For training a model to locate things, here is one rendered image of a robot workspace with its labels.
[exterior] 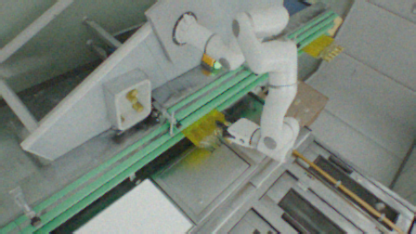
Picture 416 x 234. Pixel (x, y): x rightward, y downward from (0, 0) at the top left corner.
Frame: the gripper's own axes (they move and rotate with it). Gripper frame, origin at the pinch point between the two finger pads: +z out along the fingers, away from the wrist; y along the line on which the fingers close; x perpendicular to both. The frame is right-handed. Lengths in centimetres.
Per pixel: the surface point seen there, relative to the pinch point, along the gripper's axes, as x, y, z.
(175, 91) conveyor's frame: -4.6, 7.5, 38.2
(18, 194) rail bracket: -6, -70, 33
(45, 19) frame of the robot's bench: 29, -22, 94
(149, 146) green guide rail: -18.8, -17.7, 30.4
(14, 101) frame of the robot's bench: 8, -53, 70
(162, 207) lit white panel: -41, -27, 14
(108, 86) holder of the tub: 13.7, -25.3, 37.9
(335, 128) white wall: -328, 449, 80
